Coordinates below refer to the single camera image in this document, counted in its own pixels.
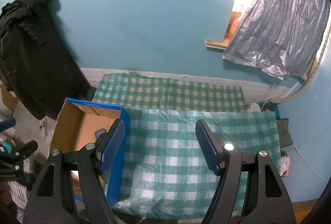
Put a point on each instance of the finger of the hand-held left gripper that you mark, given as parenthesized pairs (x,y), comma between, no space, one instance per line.
(11,171)
(23,151)

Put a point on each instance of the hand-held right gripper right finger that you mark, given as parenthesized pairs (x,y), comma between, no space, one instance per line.
(206,146)

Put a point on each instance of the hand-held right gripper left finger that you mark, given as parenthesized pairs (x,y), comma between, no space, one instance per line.
(112,146)

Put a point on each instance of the dark rectangular power bank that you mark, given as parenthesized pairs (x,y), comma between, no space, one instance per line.
(99,134)

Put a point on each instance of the blue-sided cardboard box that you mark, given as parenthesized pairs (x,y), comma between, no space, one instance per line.
(77,123)

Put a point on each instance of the grey striped cloth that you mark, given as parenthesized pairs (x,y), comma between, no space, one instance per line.
(19,193)

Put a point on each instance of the grey and white slipper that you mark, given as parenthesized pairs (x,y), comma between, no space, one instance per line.
(42,127)

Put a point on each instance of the blue plastic item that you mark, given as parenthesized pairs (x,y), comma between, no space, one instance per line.
(6,124)

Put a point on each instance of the green checked plastic tablecloth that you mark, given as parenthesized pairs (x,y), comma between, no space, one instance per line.
(168,156)

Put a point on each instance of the small white object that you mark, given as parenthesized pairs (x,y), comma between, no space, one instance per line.
(253,107)

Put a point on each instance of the small-checked green cloth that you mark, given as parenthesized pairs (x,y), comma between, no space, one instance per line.
(168,94)

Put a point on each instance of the dark cloth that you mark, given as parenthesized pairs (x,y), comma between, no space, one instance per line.
(284,132)

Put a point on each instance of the pink and white plastic bag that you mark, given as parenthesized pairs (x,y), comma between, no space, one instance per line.
(284,164)

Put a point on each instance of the black hanging garment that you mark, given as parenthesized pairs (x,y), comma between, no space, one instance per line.
(33,58)

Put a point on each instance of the wooden window sill board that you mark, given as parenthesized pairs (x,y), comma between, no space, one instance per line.
(214,44)

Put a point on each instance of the orange package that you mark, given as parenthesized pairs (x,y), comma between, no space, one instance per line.
(235,24)

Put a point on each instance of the pale striped tube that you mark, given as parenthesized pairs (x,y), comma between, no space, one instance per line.
(320,58)

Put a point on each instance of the silver crinkled curtain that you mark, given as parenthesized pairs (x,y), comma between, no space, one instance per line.
(279,22)

